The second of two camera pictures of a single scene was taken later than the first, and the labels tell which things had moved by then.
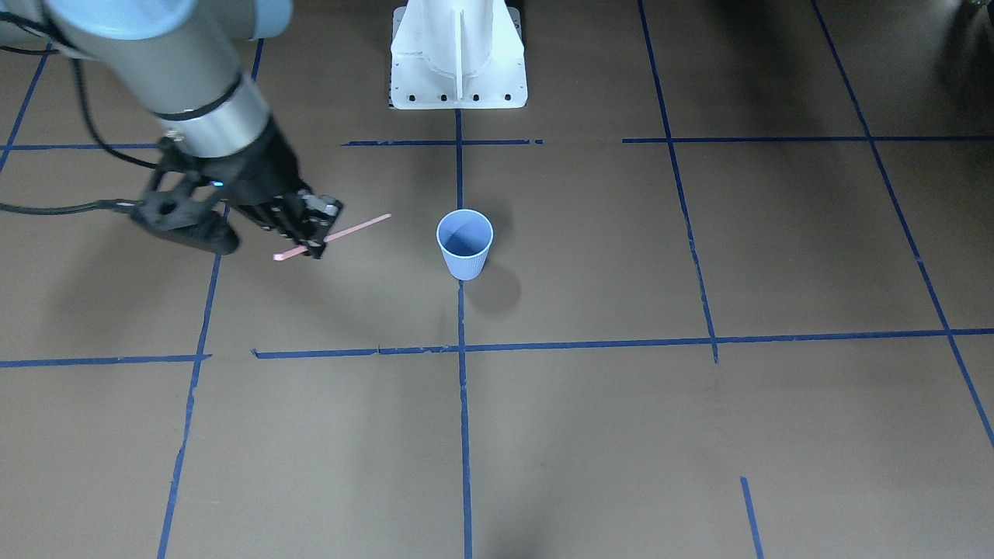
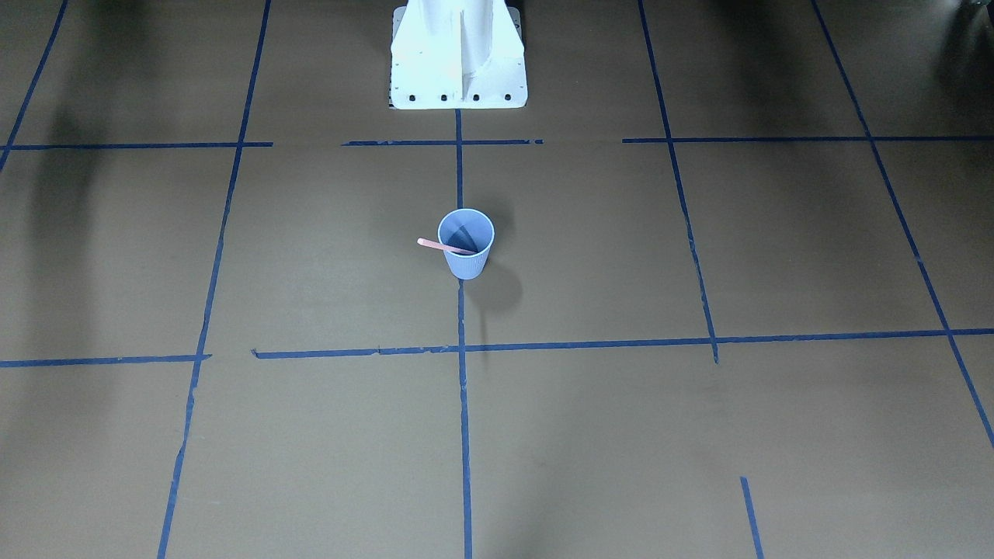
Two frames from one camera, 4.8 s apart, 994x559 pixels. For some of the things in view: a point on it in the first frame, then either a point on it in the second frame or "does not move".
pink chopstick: (279, 255) → (446, 247)
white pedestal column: (457, 54) does not move
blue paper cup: (464, 236) does not move
